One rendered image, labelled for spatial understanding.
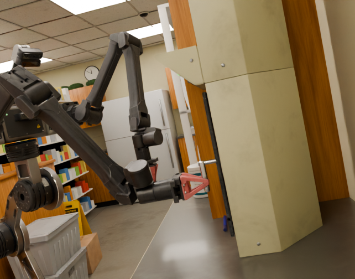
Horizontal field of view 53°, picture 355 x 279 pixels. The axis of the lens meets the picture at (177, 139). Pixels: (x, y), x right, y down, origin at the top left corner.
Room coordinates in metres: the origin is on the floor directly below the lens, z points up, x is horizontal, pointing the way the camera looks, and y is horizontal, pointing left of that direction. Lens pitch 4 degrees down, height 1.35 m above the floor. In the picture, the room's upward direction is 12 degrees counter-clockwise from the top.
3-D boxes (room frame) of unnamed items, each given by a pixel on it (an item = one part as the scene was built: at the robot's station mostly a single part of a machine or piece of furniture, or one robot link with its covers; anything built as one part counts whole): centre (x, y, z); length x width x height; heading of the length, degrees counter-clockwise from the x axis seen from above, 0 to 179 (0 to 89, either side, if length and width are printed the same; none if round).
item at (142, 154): (1.43, 0.15, 1.21); 0.10 x 0.07 x 0.07; 82
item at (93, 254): (3.60, 1.21, 0.14); 0.41 x 0.32 x 0.28; 177
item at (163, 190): (1.01, 0.05, 1.14); 0.10 x 0.07 x 0.07; 171
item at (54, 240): (2.99, 1.27, 0.49); 0.60 x 0.42 x 0.33; 171
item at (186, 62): (1.10, -0.07, 1.46); 0.32 x 0.12 x 0.10; 171
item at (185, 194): (1.00, -0.02, 1.15); 0.09 x 0.07 x 0.07; 81
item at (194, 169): (1.71, -0.08, 1.02); 0.13 x 0.13 x 0.15
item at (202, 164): (0.99, -0.07, 1.17); 0.05 x 0.03 x 0.10; 81
